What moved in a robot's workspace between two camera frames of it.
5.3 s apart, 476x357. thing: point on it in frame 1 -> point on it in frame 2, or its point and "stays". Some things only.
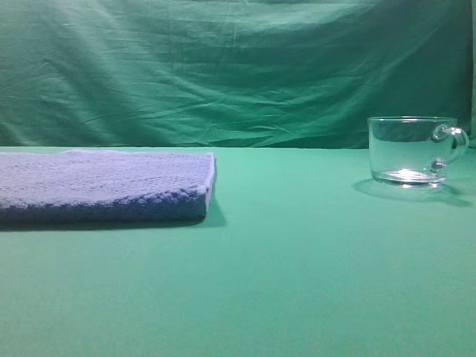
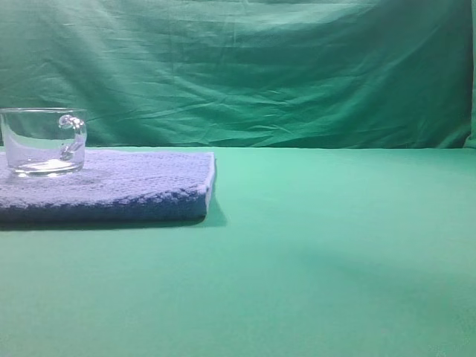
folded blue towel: x=104 y=186 stays
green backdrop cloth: x=239 y=74 stays
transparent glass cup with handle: x=413 y=152 -> x=44 y=141
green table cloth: x=302 y=253 stays
